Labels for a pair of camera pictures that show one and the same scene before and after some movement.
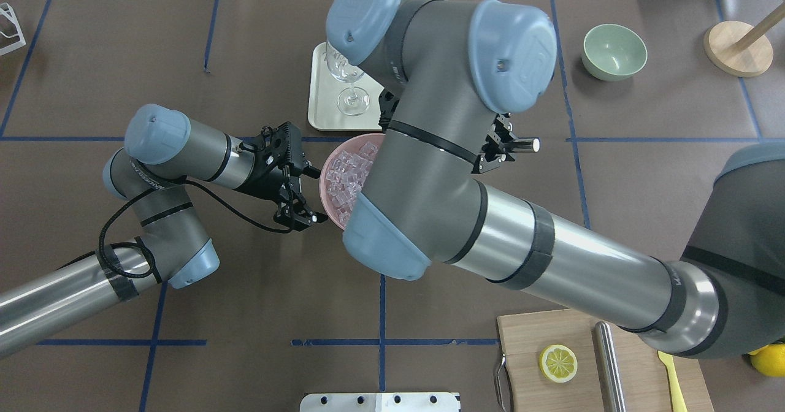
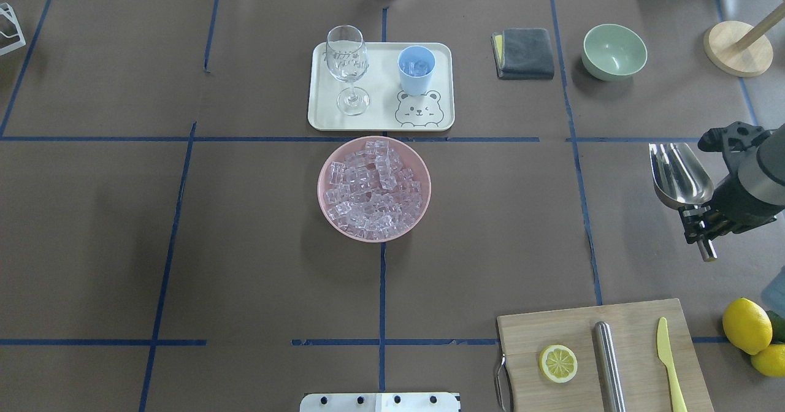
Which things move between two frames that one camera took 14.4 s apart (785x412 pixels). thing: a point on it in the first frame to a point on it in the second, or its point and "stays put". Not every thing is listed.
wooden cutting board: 643,371 stays put
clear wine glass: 351,101 stays put
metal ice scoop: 525,144 to 682,181
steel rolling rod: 609,368 stays put
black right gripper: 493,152 to 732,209
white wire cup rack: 22,42 stays put
